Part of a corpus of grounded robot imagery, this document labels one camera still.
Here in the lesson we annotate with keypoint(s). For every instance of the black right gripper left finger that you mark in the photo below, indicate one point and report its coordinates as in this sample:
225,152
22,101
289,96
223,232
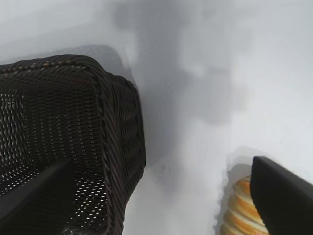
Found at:
29,208

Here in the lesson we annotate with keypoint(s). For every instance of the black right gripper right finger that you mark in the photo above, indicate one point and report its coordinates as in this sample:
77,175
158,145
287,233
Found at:
286,203

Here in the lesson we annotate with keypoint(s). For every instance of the long twisted striped bread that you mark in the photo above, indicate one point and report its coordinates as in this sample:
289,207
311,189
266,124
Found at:
240,208

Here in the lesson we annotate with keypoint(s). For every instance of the dark brown wicker basket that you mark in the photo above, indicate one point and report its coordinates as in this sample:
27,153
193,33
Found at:
61,110

